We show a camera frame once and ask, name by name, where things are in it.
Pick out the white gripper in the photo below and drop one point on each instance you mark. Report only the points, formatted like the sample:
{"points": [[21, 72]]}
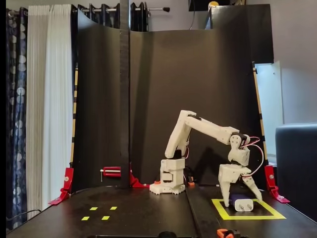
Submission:
{"points": [[229, 175]]}

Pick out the blue and white charger block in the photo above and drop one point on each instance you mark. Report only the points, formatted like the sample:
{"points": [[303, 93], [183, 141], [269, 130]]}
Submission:
{"points": [[244, 205]]}

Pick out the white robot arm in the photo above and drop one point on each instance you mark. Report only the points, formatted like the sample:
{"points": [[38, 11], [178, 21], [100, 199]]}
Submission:
{"points": [[210, 129]]}

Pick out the yellow tape square outline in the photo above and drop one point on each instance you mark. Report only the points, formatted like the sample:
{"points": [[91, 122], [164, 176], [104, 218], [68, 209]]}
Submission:
{"points": [[247, 217]]}

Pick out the red table clamp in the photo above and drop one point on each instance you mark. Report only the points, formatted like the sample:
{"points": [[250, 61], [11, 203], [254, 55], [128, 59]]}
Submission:
{"points": [[68, 178], [270, 178]]}

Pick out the orange black spring clamp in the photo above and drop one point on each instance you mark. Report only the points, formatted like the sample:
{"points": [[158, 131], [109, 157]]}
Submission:
{"points": [[223, 233]]}

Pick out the yellow black striped stick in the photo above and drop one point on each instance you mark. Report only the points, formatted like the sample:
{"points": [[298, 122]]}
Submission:
{"points": [[74, 109], [258, 99]]}

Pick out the white cabinet door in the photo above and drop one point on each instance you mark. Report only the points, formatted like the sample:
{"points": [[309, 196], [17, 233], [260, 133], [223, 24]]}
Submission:
{"points": [[270, 99]]}

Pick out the black curved backdrop sheet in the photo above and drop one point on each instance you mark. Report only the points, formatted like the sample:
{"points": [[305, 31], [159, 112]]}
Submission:
{"points": [[198, 74]]}

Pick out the red screw clamp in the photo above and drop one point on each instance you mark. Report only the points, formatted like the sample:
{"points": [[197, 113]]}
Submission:
{"points": [[112, 173]]}

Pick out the yellow ball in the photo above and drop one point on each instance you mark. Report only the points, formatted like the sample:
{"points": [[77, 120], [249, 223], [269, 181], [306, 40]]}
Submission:
{"points": [[213, 4]]}

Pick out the dark grommet curtain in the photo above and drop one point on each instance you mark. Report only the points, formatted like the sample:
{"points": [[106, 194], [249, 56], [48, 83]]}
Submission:
{"points": [[137, 22]]}

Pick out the silver curtain rod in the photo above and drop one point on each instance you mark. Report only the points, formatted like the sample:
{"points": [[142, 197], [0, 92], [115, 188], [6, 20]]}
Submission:
{"points": [[156, 9]]}

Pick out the white pleated curtain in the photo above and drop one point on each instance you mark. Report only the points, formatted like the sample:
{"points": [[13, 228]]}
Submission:
{"points": [[49, 99]]}

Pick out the dark blue patterned curtain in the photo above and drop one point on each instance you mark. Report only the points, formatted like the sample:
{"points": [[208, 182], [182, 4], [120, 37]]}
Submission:
{"points": [[16, 99]]}

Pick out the red post bracket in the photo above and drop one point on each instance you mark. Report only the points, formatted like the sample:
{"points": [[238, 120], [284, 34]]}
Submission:
{"points": [[135, 182]]}

